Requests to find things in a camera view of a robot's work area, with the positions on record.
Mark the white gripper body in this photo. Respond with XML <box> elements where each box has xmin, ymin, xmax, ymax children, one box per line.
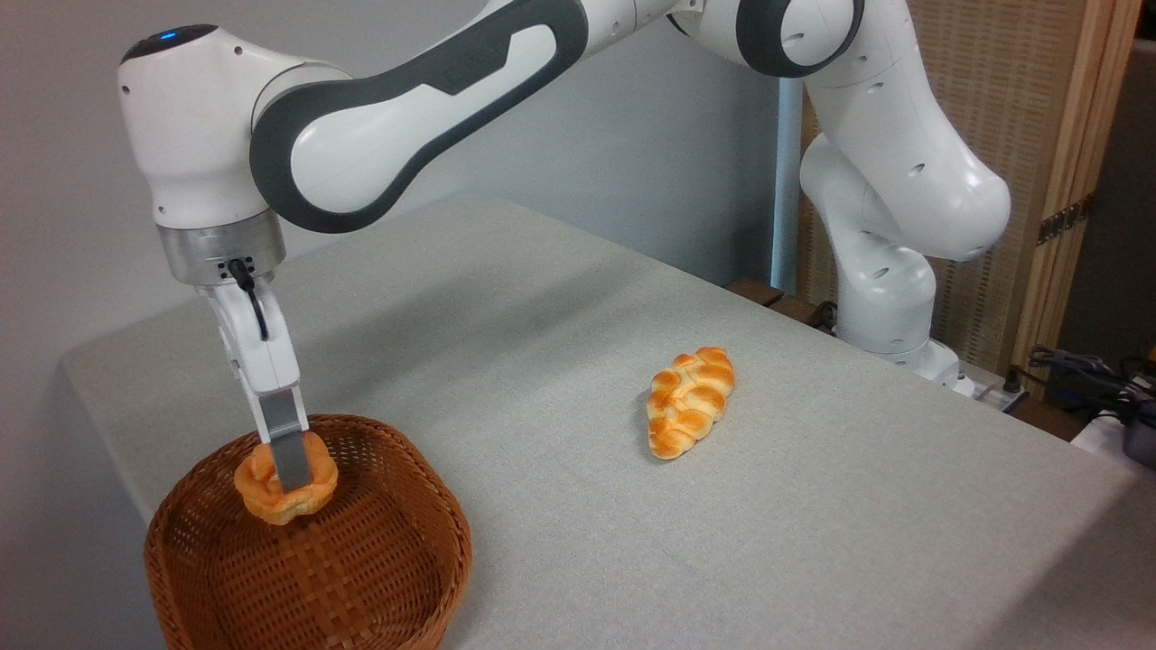
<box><xmin>196</xmin><ymin>275</ymin><xmax>300</xmax><ymax>400</ymax></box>

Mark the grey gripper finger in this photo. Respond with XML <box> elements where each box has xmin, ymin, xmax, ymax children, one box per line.
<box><xmin>253</xmin><ymin>385</ymin><xmax>313</xmax><ymax>496</ymax></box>

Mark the round knotted bread roll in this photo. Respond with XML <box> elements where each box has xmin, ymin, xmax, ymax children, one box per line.
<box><xmin>234</xmin><ymin>432</ymin><xmax>340</xmax><ymax>526</ymax></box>

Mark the brown woven wicker basket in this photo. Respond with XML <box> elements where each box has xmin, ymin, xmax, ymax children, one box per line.
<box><xmin>144</xmin><ymin>414</ymin><xmax>473</xmax><ymax>650</ymax></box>

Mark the long braided bread loaf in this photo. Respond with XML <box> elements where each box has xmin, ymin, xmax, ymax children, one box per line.
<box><xmin>647</xmin><ymin>347</ymin><xmax>736</xmax><ymax>461</ymax></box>

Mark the grey tablecloth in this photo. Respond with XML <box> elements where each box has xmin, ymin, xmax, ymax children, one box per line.
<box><xmin>59</xmin><ymin>194</ymin><xmax>1156</xmax><ymax>650</ymax></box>

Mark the white vertical pipe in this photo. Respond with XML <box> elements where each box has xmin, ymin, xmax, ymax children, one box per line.
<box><xmin>772</xmin><ymin>76</ymin><xmax>807</xmax><ymax>294</ymax></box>

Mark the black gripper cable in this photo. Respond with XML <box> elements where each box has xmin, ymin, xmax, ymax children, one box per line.
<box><xmin>227</xmin><ymin>258</ymin><xmax>271</xmax><ymax>343</ymax></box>

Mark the black cable bundle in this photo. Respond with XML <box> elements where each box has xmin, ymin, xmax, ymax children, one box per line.
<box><xmin>1026</xmin><ymin>346</ymin><xmax>1156</xmax><ymax>427</ymax></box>

